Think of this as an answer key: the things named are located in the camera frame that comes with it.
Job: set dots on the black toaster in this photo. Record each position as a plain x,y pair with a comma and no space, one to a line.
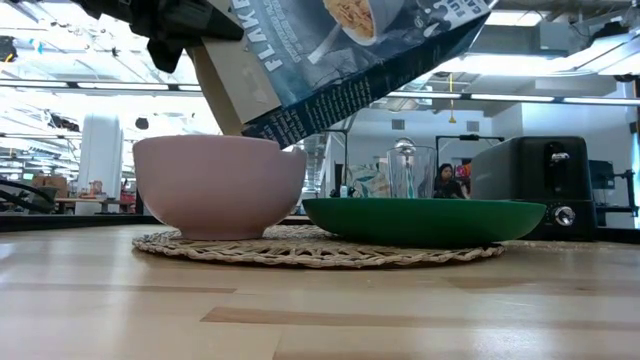
520,170

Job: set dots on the small blue capped bottle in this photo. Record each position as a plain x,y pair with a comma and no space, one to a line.
344,192

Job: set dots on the white cylindrical column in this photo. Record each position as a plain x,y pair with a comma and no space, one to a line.
100,160

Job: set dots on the black frame stand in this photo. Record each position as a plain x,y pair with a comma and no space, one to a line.
470,137

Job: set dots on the brown cardboard box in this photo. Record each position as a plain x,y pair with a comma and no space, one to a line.
50,184

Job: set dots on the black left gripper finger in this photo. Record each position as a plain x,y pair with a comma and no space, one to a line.
165,55
190,22

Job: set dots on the black monitor on arm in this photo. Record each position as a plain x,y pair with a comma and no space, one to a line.
601,175

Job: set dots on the clear drinking glass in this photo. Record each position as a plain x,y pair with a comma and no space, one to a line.
422,172

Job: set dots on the green plate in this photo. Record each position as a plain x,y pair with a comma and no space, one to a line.
425,220

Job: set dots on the leaf patterned white bag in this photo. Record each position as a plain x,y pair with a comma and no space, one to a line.
367,182

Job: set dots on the yellow hanging pendant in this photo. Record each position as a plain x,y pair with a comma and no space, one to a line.
451,119

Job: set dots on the black aluminium table frame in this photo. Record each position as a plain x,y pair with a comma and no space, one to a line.
75,222

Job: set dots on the pink ceramic bowl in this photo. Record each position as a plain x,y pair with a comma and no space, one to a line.
215,185

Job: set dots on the round woven straw placemat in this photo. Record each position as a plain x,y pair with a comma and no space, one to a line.
310,252

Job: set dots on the blue cereal box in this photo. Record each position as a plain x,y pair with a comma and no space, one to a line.
340,65

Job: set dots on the person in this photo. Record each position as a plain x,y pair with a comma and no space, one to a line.
447,182

